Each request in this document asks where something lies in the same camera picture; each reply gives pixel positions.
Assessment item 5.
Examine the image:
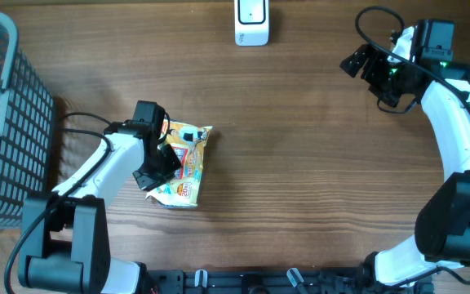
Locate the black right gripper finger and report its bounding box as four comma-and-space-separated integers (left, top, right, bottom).
361, 52, 390, 88
339, 44, 376, 78

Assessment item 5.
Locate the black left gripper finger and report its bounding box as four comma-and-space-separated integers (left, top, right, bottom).
161, 144, 182, 180
132, 170, 170, 191

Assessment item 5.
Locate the yellow wet wipes pack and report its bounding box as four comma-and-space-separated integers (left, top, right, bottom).
145, 121, 213, 208

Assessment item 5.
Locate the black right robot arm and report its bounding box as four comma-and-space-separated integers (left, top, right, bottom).
339, 19, 470, 288

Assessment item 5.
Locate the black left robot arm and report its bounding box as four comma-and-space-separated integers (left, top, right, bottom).
4, 100, 181, 293

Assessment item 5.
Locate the white barcode scanner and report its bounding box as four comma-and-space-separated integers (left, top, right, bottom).
233, 0, 270, 47

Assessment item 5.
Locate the grey plastic shopping basket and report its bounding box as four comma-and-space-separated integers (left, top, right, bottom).
0, 12, 55, 229

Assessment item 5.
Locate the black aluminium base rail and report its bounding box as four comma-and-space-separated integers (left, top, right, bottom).
137, 267, 435, 294

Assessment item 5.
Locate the black left camera cable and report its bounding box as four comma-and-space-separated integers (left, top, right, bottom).
3, 111, 113, 294

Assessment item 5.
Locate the black camera cable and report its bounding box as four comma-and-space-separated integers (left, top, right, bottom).
3, 111, 113, 294
354, 5, 470, 286

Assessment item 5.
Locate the black right camera cable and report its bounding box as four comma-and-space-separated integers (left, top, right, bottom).
354, 5, 470, 286

